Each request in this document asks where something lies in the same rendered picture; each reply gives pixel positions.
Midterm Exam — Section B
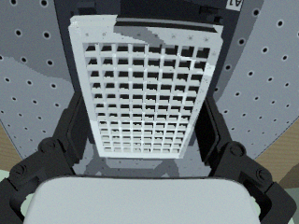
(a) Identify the white well plate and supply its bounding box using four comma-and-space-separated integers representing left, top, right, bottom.
68, 15, 223, 159

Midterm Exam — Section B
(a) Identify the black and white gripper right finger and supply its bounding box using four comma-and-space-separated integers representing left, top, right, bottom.
194, 95, 297, 224

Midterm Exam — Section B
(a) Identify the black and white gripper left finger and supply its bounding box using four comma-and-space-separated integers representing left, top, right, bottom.
0, 91, 91, 224

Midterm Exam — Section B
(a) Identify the grey rectangular base plate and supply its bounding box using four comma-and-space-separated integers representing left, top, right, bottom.
0, 0, 299, 177

